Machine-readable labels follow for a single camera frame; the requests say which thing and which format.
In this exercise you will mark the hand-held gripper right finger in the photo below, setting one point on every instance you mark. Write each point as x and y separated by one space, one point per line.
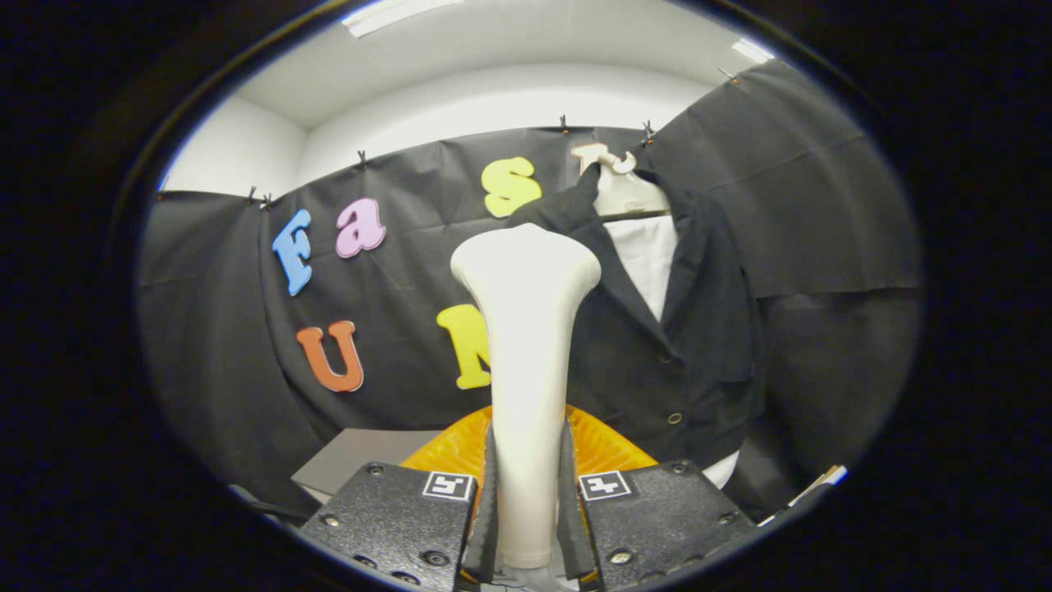
575 526

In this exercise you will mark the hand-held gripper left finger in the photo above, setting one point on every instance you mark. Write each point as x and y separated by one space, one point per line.
483 526

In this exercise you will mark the black jacket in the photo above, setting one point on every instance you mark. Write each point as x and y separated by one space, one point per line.
707 345

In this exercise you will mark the grey cabinet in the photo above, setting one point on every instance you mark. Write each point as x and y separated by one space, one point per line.
362 452

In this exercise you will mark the small cardboard box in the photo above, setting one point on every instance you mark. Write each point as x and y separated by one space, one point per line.
809 485

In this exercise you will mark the black backdrop cloth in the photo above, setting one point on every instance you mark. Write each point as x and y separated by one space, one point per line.
394 288

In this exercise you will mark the white mannequin torso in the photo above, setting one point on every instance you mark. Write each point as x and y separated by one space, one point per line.
649 255

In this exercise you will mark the row of small backdrop clips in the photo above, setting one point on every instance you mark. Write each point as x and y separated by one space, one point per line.
362 156

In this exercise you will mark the small ceiling light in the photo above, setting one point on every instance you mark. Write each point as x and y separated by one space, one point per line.
752 51

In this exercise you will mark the ceiling light panel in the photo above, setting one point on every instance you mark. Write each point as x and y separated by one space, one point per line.
394 12

